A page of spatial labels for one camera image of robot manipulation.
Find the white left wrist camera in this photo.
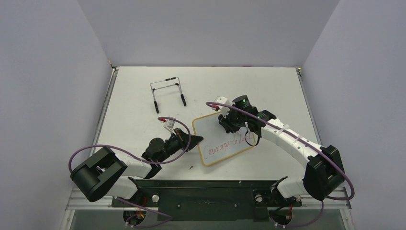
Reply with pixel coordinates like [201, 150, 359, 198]
[160, 118, 175, 133]

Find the aluminium front frame rail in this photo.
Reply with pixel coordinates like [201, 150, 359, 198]
[66, 189, 351, 210]

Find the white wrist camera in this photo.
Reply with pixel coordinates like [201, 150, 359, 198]
[160, 118, 175, 133]
[213, 96, 232, 118]

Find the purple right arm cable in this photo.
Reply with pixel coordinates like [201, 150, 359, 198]
[205, 101, 356, 229]

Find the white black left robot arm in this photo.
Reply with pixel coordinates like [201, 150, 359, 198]
[70, 128, 203, 206]

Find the yellow framed whiteboard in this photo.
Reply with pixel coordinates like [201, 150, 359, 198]
[192, 112, 258, 166]

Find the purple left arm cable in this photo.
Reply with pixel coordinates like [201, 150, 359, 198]
[68, 116, 192, 229]

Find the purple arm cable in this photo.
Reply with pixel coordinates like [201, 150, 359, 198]
[68, 116, 192, 229]
[205, 101, 356, 229]

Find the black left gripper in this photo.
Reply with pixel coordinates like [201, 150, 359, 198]
[158, 128, 203, 163]

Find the aluminium table edge rail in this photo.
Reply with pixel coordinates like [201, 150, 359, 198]
[296, 67, 319, 136]

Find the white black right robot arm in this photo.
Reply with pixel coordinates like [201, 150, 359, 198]
[212, 95, 345, 205]

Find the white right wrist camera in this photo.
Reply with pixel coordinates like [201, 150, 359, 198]
[213, 96, 232, 118]

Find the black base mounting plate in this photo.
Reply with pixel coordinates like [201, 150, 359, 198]
[114, 180, 301, 224]

